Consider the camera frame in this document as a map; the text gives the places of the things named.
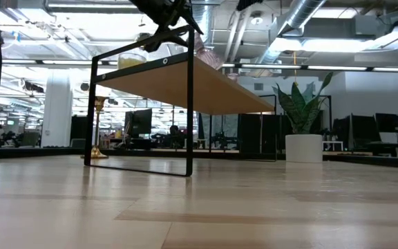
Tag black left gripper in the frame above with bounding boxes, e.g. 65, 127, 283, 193
129, 0, 205, 53

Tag yellow candle jar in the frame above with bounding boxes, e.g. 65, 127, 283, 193
117, 51, 148, 70

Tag gold candlestick holder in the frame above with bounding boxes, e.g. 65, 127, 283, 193
80, 95, 110, 160

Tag black monitor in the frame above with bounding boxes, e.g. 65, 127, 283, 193
124, 109, 153, 139
375, 113, 398, 134

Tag person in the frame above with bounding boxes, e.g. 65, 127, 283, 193
169, 124, 186, 149

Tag black partition screen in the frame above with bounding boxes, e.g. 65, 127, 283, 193
238, 113, 283, 155

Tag white building pillar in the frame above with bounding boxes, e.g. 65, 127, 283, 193
41, 74, 74, 148

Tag ceiling light strip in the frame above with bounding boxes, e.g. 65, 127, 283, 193
219, 64, 398, 73

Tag snake plant in white pot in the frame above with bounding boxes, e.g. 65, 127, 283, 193
272, 71, 334, 164

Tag wooden shelf riser black frame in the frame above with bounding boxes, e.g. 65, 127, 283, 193
84, 26, 278, 178

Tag silver ventilation duct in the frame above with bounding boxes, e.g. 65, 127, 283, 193
254, 0, 328, 65

